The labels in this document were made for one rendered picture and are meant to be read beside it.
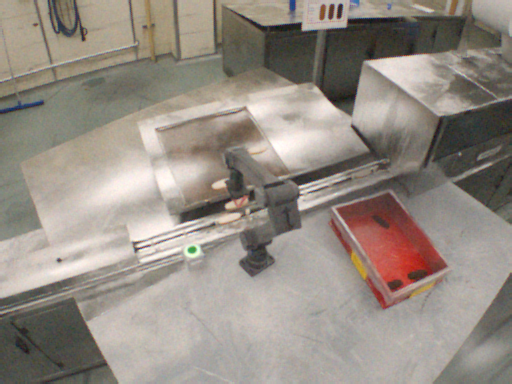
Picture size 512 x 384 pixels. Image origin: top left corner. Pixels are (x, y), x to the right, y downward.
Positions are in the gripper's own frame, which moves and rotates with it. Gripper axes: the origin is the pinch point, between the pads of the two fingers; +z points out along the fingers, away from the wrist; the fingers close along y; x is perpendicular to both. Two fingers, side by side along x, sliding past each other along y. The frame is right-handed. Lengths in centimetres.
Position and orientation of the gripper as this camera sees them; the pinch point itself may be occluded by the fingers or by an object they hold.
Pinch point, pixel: (236, 202)
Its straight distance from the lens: 152.4
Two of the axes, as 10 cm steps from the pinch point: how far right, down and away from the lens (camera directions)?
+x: -9.0, 2.8, -3.3
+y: -4.4, -6.4, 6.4
